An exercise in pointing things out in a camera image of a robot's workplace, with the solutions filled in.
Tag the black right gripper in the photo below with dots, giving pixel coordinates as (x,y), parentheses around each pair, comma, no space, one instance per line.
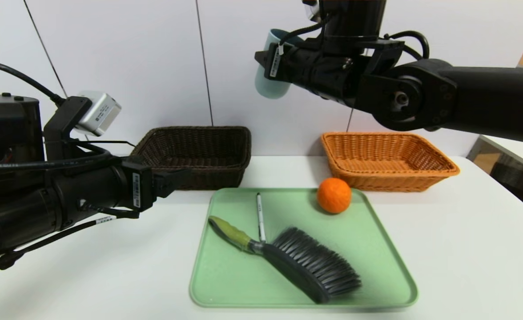
(274,64)

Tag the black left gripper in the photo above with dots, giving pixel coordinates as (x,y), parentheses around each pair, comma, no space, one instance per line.
(138,188)

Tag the blue-grey plastic cup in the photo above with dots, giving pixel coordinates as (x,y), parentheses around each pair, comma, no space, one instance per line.
(270,91)

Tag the orange fruit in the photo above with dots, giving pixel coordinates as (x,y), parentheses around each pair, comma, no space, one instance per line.
(334,195)

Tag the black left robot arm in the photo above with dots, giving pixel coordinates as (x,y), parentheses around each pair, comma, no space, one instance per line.
(21,209)

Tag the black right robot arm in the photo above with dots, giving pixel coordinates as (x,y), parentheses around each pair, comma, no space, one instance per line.
(488,98)

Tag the dark brown wicker basket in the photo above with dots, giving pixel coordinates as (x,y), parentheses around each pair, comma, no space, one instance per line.
(208,151)

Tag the orange wicker basket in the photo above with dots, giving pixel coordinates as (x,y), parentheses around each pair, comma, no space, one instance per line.
(390,155)

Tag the white pen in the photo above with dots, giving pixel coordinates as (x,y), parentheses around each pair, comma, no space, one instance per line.
(260,218)

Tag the light green plastic tray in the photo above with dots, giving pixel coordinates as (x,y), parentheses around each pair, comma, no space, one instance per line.
(230,275)

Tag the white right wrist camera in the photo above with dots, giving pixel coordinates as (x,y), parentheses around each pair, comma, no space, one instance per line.
(312,11)

